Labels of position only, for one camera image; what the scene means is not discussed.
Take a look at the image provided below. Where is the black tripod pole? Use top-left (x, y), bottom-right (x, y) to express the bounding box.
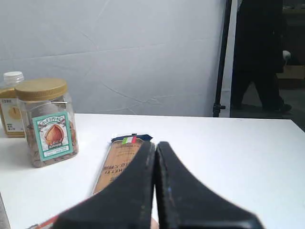
top-left (213, 0), bottom-right (232, 117)

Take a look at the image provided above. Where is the almond jar gold lid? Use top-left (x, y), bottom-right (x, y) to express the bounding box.
top-left (15, 78), bottom-right (79, 167)

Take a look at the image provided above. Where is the spaghetti package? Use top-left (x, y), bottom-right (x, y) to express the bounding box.
top-left (92, 134), bottom-right (153, 195)

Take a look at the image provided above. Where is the cardboard box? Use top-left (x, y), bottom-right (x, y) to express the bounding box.
top-left (277, 65), bottom-right (305, 89)

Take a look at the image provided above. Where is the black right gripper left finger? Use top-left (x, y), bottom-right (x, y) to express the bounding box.
top-left (54, 142), bottom-right (155, 229)

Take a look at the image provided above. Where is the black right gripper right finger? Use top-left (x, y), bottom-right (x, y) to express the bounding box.
top-left (155, 142), bottom-right (262, 229)

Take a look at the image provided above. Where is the person in dark clothes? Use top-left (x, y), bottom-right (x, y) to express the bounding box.
top-left (231, 0), bottom-right (292, 113)

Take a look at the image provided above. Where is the yellow bottle white cap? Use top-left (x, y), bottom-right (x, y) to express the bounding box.
top-left (0, 71), bottom-right (25, 137)

